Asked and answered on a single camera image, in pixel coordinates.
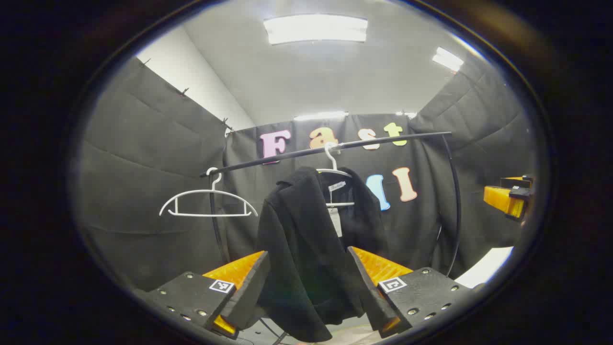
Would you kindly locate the black clothes rack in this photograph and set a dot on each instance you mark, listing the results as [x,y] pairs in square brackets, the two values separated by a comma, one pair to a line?
[383,140]

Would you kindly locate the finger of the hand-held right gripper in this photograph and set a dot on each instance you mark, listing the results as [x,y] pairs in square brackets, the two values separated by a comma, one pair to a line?
[521,195]
[515,183]

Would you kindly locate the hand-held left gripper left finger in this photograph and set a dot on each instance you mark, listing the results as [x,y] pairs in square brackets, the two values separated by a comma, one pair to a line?
[251,292]

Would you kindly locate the large ceiling light panel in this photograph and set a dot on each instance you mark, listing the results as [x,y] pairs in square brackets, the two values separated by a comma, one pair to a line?
[316,28]

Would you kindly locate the white plastic hanger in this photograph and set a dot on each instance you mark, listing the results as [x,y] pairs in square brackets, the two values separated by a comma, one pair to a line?
[340,204]
[206,215]

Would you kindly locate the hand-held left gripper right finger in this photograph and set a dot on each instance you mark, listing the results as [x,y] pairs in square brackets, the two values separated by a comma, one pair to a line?
[371,292]

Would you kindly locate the white panel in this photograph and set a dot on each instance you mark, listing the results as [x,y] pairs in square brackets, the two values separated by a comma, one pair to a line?
[486,266]

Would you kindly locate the black backdrop cloth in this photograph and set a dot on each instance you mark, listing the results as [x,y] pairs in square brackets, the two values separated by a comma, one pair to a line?
[143,167]

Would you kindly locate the black jacket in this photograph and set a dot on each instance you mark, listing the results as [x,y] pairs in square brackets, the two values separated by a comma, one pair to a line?
[297,230]

